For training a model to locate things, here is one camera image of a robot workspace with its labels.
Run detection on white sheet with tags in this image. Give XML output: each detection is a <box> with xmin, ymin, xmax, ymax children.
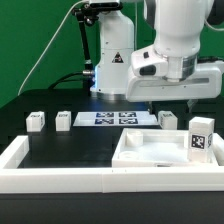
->
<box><xmin>74</xmin><ymin>111</ymin><xmax>158</xmax><ymax>126</ymax></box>

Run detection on black cable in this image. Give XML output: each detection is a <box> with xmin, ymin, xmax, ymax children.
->
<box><xmin>48</xmin><ymin>72</ymin><xmax>85</xmax><ymax>90</ymax></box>

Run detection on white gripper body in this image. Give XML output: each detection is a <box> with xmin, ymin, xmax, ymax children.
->
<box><xmin>126</xmin><ymin>46</ymin><xmax>223</xmax><ymax>102</ymax></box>

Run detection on white square table top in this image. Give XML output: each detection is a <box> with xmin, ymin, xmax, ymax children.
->
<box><xmin>112</xmin><ymin>128</ymin><xmax>218</xmax><ymax>168</ymax></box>

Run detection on white cable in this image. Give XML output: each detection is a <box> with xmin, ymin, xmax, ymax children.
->
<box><xmin>17</xmin><ymin>0</ymin><xmax>88</xmax><ymax>97</ymax></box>

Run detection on white U-shaped fence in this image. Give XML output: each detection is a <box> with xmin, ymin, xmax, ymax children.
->
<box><xmin>0</xmin><ymin>135</ymin><xmax>224</xmax><ymax>194</ymax></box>

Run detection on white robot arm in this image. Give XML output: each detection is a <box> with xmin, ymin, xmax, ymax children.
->
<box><xmin>89</xmin><ymin>0</ymin><xmax>224</xmax><ymax>102</ymax></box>

